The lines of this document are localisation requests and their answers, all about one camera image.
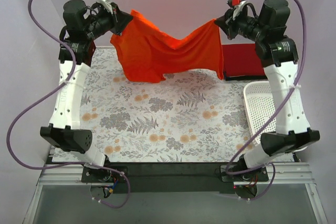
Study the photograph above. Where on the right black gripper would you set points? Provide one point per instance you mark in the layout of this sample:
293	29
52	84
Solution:
228	22

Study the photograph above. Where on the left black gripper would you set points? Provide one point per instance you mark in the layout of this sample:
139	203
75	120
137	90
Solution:
117	21

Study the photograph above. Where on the orange t-shirt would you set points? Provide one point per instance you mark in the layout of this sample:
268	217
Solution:
146	54

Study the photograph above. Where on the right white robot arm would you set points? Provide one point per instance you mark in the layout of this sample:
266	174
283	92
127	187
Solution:
283	68

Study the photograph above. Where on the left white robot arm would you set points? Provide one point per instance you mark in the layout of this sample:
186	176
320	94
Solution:
83	24

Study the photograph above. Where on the folded dark red t-shirt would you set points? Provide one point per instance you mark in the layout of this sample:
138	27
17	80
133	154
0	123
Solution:
242	63

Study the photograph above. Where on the folded blue t-shirt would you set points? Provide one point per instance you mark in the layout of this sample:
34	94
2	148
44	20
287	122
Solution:
225	76

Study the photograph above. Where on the white perforated plastic basket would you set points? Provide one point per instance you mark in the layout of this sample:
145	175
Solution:
260	106

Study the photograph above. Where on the floral patterned table mat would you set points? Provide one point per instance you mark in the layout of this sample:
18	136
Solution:
189	117

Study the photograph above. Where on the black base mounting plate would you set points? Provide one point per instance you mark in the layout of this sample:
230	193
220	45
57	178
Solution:
179	177

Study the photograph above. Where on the aluminium frame rail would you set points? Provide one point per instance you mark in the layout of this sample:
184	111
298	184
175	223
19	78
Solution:
175	193

